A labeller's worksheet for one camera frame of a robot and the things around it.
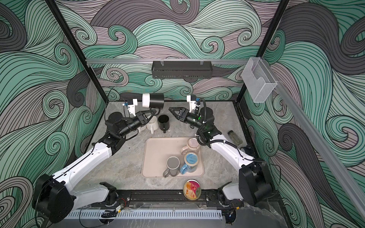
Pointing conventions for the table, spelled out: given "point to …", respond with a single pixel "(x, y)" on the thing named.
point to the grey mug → (173, 164)
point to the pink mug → (193, 146)
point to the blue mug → (191, 160)
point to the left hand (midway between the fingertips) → (156, 110)
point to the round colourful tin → (192, 189)
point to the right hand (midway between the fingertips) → (170, 111)
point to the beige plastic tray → (157, 150)
